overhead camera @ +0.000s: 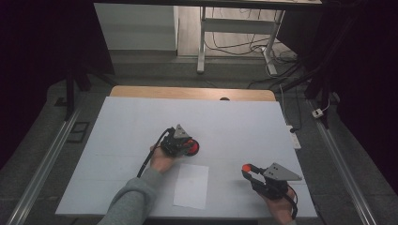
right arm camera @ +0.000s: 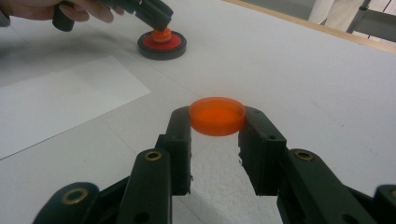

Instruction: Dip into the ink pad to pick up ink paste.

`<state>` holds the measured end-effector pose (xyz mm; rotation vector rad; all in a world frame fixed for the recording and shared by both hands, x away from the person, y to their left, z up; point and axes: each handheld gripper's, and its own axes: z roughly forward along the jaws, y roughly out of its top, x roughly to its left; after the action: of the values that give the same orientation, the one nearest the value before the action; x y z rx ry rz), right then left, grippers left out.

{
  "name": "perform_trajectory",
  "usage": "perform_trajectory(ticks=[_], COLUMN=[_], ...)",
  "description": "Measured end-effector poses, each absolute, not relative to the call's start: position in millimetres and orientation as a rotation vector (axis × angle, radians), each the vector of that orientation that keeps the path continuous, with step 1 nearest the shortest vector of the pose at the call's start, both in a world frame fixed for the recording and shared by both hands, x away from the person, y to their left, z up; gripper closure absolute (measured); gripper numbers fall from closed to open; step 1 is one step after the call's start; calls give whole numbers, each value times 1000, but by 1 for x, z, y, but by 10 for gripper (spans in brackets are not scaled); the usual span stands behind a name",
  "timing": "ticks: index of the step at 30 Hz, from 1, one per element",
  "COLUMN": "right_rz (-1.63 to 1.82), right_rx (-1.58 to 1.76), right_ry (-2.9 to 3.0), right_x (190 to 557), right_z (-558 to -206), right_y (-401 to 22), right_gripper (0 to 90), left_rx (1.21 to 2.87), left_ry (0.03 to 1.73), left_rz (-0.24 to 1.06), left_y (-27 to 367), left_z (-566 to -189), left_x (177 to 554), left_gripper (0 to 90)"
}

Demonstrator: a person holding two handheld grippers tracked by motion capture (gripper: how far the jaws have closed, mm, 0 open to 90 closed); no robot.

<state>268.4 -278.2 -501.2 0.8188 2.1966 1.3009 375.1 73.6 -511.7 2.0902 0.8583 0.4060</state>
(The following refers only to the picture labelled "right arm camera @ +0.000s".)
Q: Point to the wooden table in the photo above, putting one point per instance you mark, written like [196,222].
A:
[311,26]

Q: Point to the orange translucent round lid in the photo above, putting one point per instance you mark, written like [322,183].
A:
[216,119]

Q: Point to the white paper sheet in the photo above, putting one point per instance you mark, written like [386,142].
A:
[56,102]

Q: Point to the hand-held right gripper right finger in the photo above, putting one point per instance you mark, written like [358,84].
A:
[261,155]

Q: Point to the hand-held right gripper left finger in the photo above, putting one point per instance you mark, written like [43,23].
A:
[177,155]

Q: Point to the black round ink pad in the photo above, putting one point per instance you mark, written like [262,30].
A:
[162,53]

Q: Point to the orange stamp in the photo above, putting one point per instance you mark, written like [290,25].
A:
[162,35]

